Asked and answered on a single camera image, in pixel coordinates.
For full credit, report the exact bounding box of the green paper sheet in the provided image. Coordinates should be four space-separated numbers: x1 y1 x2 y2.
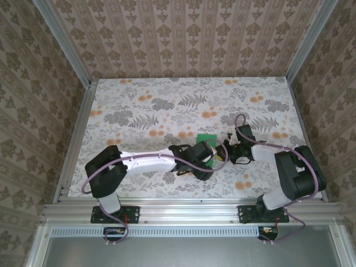
195 133 219 169

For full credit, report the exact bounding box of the grey sheet metal panel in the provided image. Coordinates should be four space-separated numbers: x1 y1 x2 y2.
26 225 348 267

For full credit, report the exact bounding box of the floral patterned table cover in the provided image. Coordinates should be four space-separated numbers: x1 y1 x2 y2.
68 77 325 200

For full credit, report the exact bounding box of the small black electronics box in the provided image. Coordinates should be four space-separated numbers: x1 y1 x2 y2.
103 226 129 241
258 225 279 240

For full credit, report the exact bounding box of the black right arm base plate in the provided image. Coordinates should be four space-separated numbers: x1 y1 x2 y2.
236 205 290 225

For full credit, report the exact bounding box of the aluminium mounting rail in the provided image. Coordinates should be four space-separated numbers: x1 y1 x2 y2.
41 197 343 226

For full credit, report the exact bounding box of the aluminium table side rail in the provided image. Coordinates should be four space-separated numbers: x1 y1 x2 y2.
286 77 329 202
54 80 98 204

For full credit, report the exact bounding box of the grey slotted cable duct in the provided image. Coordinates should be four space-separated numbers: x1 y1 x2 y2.
51 225 261 237

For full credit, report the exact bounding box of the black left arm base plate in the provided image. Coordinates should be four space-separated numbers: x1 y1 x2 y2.
90 205 140 225

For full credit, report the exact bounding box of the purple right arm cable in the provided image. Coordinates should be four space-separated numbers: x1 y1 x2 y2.
234 113 320 245

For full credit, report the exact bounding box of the aluminium frame post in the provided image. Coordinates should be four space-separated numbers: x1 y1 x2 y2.
285 0 339 81
36 0 93 87

